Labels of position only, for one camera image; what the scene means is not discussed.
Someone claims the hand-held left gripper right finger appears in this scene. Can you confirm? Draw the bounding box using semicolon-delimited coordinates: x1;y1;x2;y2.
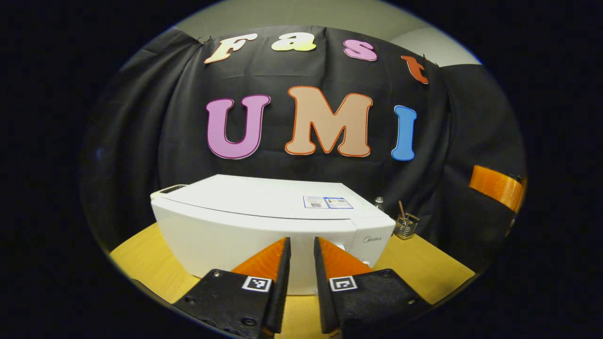
313;237;432;339

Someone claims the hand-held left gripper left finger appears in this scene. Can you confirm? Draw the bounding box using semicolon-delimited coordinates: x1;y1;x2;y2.
172;237;292;339

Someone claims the white microwave oven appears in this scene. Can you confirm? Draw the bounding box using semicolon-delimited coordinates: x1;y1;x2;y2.
150;174;396;296

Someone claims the black backdrop cloth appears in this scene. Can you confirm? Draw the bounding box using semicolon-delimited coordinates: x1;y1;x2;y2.
80;26;527;274

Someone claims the metal wire holder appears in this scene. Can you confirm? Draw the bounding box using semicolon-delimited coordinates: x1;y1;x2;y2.
393;212;421;240

